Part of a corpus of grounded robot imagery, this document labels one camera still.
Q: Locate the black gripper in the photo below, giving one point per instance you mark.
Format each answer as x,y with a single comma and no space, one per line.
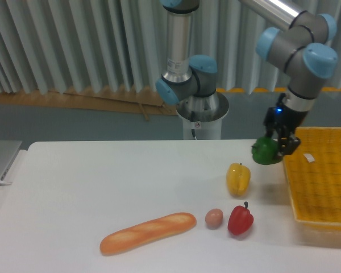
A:
283,117

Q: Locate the green bell pepper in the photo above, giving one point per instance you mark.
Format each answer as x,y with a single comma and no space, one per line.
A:
265,151

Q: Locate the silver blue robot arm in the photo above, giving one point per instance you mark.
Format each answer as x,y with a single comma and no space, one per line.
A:
296,44

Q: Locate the yellow woven basket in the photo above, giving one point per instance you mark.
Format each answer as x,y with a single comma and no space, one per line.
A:
315,188

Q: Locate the yellow bell pepper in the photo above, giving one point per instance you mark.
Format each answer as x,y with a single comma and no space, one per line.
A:
237,179

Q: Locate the red bell pepper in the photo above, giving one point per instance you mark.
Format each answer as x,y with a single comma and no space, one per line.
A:
240,220

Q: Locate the white paper tag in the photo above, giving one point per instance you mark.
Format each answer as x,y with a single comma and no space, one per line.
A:
309,157

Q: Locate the brown egg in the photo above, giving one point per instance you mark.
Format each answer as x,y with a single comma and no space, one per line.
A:
214,218

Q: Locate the baguette bread loaf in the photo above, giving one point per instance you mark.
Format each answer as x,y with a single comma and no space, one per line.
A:
147,232

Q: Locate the brown cardboard sheet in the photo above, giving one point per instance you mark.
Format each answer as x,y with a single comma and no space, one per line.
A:
146,102

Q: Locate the silver laptop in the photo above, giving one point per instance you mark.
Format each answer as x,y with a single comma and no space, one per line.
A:
8,152

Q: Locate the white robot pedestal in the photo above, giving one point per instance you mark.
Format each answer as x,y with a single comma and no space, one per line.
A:
202,116

